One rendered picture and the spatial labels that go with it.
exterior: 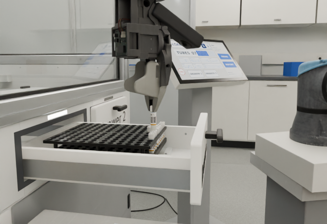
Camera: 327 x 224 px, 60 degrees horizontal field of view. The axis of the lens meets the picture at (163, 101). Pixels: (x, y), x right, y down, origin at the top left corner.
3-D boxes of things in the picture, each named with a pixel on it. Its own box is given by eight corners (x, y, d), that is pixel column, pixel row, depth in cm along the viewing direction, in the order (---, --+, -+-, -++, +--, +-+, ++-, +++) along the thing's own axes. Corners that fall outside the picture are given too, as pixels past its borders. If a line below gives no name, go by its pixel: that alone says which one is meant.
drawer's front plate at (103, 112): (127, 124, 112) (127, 96, 110) (97, 144, 83) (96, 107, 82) (123, 123, 112) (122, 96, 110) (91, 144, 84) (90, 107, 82)
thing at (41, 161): (199, 149, 73) (200, 126, 73) (190, 193, 48) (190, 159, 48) (58, 141, 81) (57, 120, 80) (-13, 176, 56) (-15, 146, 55)
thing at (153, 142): (166, 128, 70) (166, 126, 70) (150, 149, 53) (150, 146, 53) (159, 128, 71) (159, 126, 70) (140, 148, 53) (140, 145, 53)
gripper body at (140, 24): (111, 60, 51) (110, -9, 50) (153, 61, 56) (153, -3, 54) (128, 60, 45) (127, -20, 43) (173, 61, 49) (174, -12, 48)
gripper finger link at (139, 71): (120, 109, 53) (121, 60, 52) (149, 107, 56) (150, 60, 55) (127, 112, 51) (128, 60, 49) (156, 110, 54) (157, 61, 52)
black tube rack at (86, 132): (166, 151, 71) (166, 126, 70) (150, 179, 54) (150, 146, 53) (83, 146, 75) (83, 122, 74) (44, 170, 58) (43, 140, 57)
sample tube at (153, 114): (152, 130, 52) (152, 106, 52) (149, 129, 53) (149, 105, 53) (157, 130, 53) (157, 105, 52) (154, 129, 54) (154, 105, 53)
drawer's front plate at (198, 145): (207, 153, 75) (207, 112, 74) (200, 207, 47) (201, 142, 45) (200, 152, 75) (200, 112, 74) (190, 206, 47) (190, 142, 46)
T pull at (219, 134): (222, 134, 63) (222, 128, 63) (223, 143, 55) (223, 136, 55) (205, 133, 63) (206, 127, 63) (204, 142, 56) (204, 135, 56)
